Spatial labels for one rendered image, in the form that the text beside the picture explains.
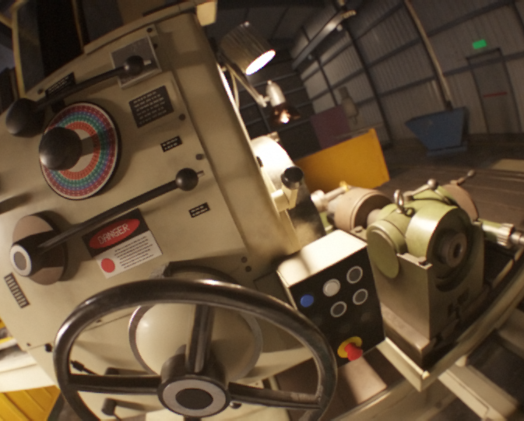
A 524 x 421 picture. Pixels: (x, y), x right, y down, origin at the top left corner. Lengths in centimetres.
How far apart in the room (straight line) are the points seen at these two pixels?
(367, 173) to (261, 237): 307
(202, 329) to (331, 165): 302
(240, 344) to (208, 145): 33
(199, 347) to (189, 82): 40
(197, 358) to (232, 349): 13
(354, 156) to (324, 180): 54
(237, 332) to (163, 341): 12
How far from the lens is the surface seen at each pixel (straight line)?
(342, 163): 328
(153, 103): 46
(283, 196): 50
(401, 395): 121
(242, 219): 46
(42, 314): 67
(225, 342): 41
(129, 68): 44
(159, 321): 41
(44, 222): 54
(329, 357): 32
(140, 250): 48
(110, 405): 77
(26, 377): 152
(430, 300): 61
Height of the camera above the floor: 155
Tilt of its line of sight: 13 degrees down
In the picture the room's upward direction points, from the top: 22 degrees counter-clockwise
